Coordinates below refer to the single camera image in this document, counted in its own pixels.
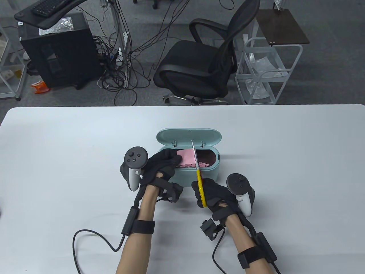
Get person's left hand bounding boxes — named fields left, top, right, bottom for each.
left=138, top=150, right=183, bottom=189

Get person's right hand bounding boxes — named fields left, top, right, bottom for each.
left=192, top=178, right=238, bottom=220

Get yellow red handled scissors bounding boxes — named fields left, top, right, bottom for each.
left=191, top=139, right=208, bottom=207

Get grey black controller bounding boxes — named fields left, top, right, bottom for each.
left=120, top=146, right=149, bottom=192
left=226, top=173, right=256, bottom=216

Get pink waste paper sheet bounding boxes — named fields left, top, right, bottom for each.
left=177, top=148, right=197, bottom=167

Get pile of pink paper pieces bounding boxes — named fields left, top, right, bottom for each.
left=178, top=161, right=210, bottom=169

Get mint green lidded bin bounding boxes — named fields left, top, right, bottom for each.
left=156, top=128, right=222, bottom=188

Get person's left forearm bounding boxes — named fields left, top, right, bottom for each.
left=115, top=186, right=159, bottom=274

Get person's right forearm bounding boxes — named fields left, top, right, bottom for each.
left=225, top=214, right=274, bottom=274

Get black office chair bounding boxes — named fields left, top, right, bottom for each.
left=153, top=0, right=260, bottom=105

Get clear plastic bags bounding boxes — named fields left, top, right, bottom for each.
left=246, top=53, right=288, bottom=99

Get orange packet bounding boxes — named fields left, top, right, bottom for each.
left=31, top=81, right=51, bottom=94

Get black computer tower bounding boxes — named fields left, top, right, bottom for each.
left=19, top=13, right=103, bottom=90

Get white metal desk leg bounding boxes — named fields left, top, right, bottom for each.
left=108, top=0, right=129, bottom=87

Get white shelf trolley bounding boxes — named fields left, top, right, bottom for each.
left=0, top=26, right=27, bottom=101

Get crumpled clear plastic wrap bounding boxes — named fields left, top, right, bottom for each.
left=38, top=17, right=74, bottom=36

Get dark brown board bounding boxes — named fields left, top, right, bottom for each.
left=256, top=9, right=310, bottom=45

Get black keyboard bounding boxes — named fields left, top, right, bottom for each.
left=31, top=0, right=69, bottom=17

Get black keyboard tray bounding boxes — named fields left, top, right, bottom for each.
left=14, top=0, right=92, bottom=29

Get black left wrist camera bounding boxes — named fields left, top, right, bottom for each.
left=155, top=183, right=183, bottom=204

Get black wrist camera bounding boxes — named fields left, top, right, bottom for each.
left=200, top=219, right=226, bottom=241
left=155, top=183, right=183, bottom=204

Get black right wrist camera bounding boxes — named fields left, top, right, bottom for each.
left=200, top=219, right=226, bottom=241

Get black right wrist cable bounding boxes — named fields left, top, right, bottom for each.
left=212, top=228, right=281, bottom=274

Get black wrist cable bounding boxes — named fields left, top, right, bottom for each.
left=212, top=228, right=281, bottom=274
left=73, top=229, right=127, bottom=274

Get black left wrist strap module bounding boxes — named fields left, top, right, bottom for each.
left=122, top=207, right=156, bottom=236

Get black wrist strap module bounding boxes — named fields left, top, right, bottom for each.
left=122, top=207, right=156, bottom=236
left=237, top=232, right=277, bottom=269

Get black right wrist strap module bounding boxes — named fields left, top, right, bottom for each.
left=237, top=232, right=277, bottom=269

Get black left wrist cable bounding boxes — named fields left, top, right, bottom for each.
left=73, top=229, right=127, bottom=274

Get tangle of black floor cables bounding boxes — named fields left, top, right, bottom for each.
left=91, top=0, right=190, bottom=106

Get white wire cart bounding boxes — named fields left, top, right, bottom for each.
left=235, top=37, right=303, bottom=105

